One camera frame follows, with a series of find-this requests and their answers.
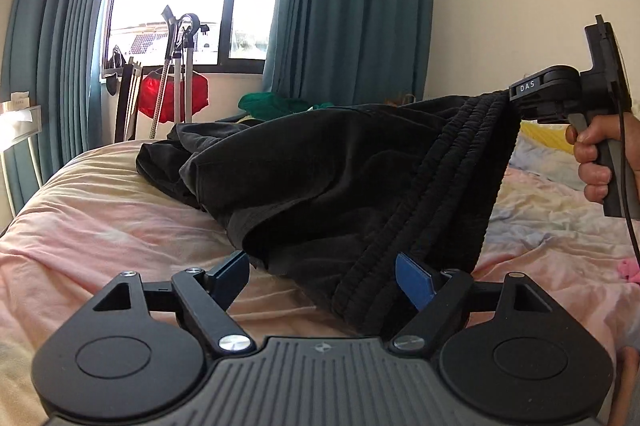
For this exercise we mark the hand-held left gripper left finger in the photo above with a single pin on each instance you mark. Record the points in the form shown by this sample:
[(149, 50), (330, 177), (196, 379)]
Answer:
[(231, 276)]

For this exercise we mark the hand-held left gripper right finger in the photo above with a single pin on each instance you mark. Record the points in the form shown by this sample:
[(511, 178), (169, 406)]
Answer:
[(412, 281)]

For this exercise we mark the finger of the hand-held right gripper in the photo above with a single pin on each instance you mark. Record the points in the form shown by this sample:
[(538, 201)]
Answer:
[(527, 89)]

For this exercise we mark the black pants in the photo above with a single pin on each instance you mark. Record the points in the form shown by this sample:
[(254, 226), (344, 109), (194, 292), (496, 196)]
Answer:
[(325, 186)]

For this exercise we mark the person's right hand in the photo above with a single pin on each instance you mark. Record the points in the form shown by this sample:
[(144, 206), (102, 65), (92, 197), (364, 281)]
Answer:
[(592, 171)]

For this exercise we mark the yellow pillow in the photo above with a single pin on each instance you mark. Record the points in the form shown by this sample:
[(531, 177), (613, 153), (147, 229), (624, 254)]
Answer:
[(542, 138)]

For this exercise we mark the brown paper bag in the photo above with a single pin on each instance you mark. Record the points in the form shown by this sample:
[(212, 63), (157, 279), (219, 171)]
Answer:
[(405, 98)]

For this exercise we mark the pastel bed sheet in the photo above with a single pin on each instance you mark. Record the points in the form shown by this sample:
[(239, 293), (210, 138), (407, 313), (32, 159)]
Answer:
[(110, 226)]

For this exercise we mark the green cloth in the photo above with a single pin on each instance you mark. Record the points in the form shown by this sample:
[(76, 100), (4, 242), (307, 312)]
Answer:
[(265, 104)]

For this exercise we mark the red bag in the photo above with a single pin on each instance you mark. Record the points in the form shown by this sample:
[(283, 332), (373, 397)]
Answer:
[(172, 94)]

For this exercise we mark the teal curtain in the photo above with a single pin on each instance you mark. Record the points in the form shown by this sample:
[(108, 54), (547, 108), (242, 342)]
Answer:
[(55, 35), (350, 5)]

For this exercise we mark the pink small item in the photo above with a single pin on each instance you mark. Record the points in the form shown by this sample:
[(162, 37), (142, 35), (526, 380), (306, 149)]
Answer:
[(629, 271)]

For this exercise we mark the black rack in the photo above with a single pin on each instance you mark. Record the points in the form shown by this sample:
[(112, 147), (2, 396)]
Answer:
[(125, 100)]

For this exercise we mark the metal crutches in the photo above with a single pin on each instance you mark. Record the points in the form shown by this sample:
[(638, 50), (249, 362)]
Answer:
[(181, 55)]

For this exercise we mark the white wall box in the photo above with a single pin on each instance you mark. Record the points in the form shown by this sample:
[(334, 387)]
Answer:
[(17, 110)]

